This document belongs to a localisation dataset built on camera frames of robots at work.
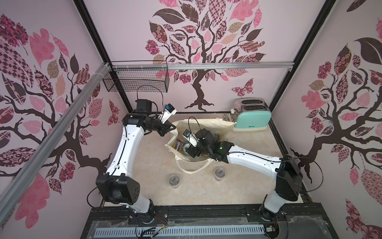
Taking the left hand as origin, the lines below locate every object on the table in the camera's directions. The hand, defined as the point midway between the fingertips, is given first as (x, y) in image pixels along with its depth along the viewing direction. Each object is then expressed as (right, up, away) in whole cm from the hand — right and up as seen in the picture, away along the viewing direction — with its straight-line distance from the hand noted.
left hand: (172, 129), depth 75 cm
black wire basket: (-25, +34, +19) cm, 47 cm away
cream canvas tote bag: (+2, -10, +12) cm, 16 cm away
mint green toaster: (+51, +9, +22) cm, 56 cm away
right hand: (+10, -5, +5) cm, 12 cm away
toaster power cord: (+40, +9, +38) cm, 56 cm away
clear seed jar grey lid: (+1, -29, +4) cm, 29 cm away
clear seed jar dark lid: (+26, -26, +7) cm, 37 cm away
